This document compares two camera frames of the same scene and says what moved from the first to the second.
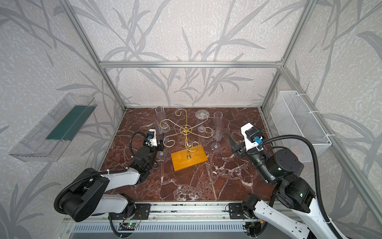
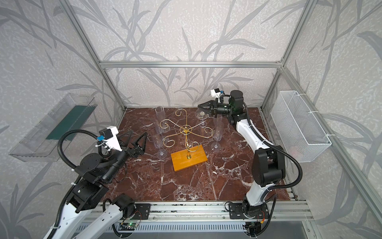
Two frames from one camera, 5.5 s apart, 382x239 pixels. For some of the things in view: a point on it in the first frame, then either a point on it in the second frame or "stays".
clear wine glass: (161, 154) stays
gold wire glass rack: (205, 132) stays
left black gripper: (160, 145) → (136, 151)
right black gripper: (240, 149) → (212, 108)
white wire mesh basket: (291, 115) stays
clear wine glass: (219, 125) stays
